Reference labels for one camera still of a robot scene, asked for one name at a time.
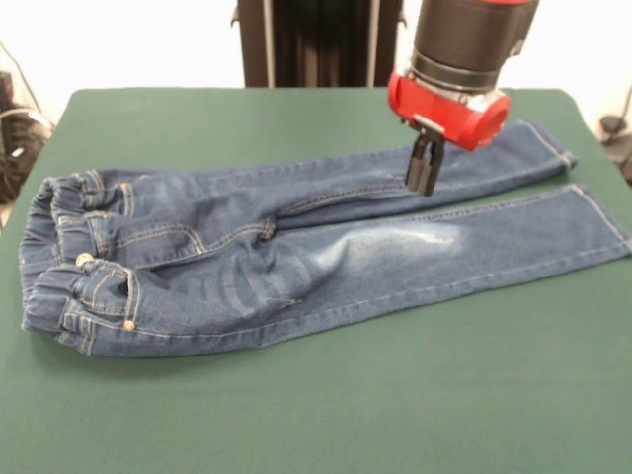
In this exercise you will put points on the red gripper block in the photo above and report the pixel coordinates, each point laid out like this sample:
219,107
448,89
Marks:
454,116

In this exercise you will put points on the black round stand base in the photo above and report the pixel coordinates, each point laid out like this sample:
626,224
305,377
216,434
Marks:
612,123

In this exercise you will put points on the blue denim jeans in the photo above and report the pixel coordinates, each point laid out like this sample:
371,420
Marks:
296,257

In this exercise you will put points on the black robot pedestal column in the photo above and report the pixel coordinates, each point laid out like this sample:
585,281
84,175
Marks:
321,39

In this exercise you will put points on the dark green table cloth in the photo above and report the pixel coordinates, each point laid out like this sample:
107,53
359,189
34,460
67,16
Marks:
296,405

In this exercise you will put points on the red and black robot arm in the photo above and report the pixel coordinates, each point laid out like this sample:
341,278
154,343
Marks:
469,39

